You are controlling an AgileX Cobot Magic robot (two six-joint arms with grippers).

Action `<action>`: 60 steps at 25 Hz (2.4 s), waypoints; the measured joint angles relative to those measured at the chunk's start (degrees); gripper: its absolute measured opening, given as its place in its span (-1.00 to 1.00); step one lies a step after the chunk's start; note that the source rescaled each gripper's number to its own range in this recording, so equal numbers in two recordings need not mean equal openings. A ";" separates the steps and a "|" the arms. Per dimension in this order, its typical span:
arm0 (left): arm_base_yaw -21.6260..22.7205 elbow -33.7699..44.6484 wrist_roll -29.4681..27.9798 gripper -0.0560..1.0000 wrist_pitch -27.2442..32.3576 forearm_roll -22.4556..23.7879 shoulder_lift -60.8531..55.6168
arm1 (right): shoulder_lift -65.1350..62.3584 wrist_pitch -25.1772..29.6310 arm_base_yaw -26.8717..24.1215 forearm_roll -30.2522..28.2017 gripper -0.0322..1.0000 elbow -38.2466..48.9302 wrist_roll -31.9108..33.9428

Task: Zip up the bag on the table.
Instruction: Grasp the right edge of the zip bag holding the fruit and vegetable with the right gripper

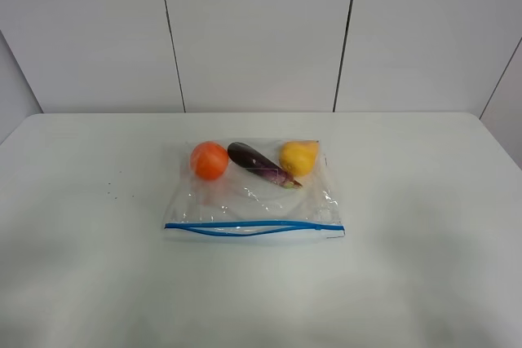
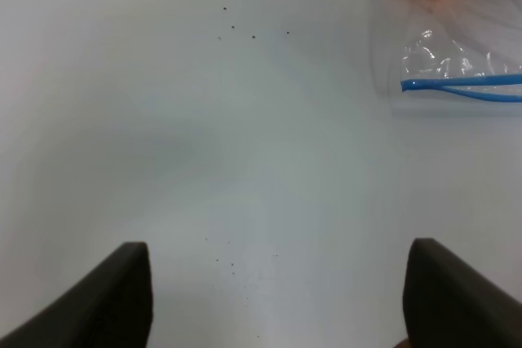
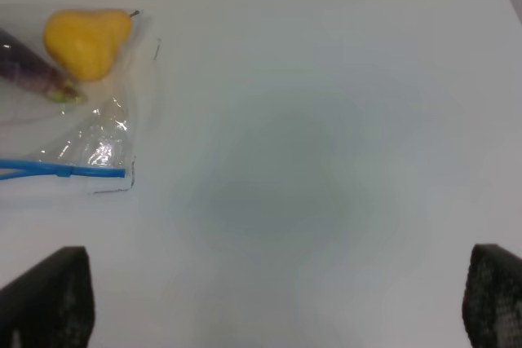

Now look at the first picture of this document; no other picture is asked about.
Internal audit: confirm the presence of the clear zip bag blue zipper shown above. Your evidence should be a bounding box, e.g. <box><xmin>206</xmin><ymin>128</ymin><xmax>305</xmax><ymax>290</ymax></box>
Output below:
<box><xmin>162</xmin><ymin>138</ymin><xmax>346</xmax><ymax>241</ymax></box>

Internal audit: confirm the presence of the orange fruit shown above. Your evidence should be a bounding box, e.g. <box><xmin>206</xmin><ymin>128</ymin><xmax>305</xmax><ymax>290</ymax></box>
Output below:
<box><xmin>189</xmin><ymin>141</ymin><xmax>228</xmax><ymax>181</ymax></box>

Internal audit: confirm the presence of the yellow pear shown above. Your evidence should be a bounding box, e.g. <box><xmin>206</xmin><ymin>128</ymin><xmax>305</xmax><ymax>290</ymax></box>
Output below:
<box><xmin>279</xmin><ymin>141</ymin><xmax>320</xmax><ymax>177</ymax></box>

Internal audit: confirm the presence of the purple eggplant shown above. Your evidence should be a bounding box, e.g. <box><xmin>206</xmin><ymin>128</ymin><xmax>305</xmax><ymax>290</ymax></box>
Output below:
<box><xmin>227</xmin><ymin>142</ymin><xmax>303</xmax><ymax>189</ymax></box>

